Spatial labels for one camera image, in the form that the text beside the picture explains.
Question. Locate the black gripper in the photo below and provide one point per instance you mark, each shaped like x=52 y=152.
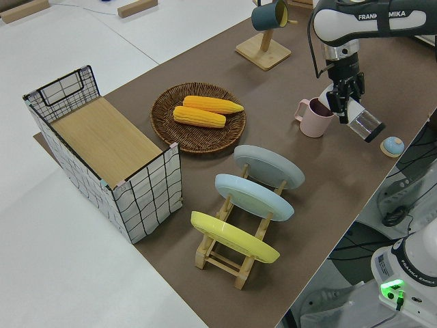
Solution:
x=343 y=70

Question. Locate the white bottle with clear base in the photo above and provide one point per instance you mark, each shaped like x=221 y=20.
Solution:
x=358 y=112

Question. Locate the pink mug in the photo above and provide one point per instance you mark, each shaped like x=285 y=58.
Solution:
x=312 y=123

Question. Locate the black plug in robot base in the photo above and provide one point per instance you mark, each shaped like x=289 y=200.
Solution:
x=399 y=300

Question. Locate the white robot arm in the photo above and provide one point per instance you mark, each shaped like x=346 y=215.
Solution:
x=341 y=24

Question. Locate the blue dome call bell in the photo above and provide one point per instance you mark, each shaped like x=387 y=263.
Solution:
x=392 y=145

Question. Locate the wooden mug tree stand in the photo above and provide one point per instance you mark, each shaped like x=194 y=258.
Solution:
x=269 y=54

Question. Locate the grey plate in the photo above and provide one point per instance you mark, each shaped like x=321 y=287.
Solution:
x=269 y=167

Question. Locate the white power strip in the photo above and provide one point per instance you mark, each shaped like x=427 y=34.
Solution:
x=327 y=297
x=396 y=191

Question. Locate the brown table mat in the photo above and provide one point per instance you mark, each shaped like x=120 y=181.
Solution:
x=290 y=191

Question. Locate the dark teal mug yellow inside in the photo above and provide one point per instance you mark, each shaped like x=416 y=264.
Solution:
x=266 y=17

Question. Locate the black coiled power adapter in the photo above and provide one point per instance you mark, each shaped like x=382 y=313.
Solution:
x=394 y=217

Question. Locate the yellow corn cob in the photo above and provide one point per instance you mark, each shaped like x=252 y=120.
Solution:
x=211 y=102
x=198 y=117

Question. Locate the light blue plate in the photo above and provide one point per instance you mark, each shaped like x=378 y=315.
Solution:
x=252 y=198

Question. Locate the round brown wicker basket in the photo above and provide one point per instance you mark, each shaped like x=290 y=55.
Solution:
x=198 y=140

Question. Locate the pink paper clip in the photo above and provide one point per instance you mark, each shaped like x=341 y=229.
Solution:
x=120 y=185
x=173 y=147

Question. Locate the yellow plate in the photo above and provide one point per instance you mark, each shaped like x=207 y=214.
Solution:
x=232 y=235

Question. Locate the wooden plate rack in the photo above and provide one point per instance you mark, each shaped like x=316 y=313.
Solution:
x=200 y=258

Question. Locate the wooden block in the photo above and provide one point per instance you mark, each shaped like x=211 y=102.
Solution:
x=136 y=8
x=24 y=10

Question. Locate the wooden board lid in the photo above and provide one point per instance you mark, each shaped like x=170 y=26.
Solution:
x=109 y=140

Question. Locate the teal paper clip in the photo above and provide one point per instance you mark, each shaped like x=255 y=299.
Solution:
x=104 y=182
x=26 y=99

